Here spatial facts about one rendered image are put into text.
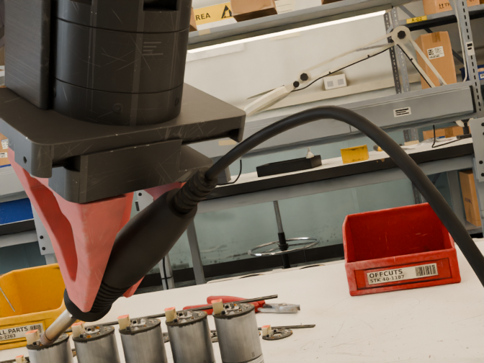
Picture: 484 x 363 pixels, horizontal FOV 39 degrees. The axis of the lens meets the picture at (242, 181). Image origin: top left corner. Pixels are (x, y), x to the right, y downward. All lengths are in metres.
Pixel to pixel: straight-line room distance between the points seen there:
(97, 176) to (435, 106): 2.40
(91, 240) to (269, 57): 4.50
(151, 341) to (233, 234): 4.42
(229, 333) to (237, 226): 4.42
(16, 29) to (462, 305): 0.40
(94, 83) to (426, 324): 0.34
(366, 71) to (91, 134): 4.51
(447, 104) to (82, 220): 2.41
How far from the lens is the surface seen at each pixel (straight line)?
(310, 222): 4.76
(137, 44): 0.26
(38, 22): 0.28
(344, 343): 0.51
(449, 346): 0.48
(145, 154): 0.27
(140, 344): 0.40
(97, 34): 0.26
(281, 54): 4.76
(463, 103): 2.65
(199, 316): 0.40
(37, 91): 0.28
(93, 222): 0.27
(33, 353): 0.42
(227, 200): 2.70
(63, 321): 0.38
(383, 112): 2.61
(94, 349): 0.41
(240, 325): 0.39
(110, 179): 0.27
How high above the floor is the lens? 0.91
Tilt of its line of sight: 3 degrees down
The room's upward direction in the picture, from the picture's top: 10 degrees counter-clockwise
